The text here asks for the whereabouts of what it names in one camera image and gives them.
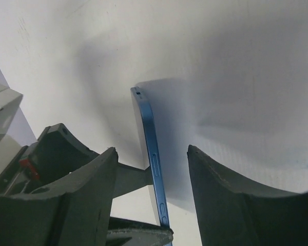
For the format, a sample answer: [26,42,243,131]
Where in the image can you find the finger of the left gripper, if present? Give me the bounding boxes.
[37,122,155,199]
[106,217,174,246]

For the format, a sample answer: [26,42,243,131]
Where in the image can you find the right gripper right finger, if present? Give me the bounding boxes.
[187,145,308,245]

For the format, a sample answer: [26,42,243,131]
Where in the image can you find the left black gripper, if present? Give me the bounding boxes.
[0,142,75,197]

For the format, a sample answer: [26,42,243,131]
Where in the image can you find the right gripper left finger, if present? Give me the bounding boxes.
[0,147,118,245]

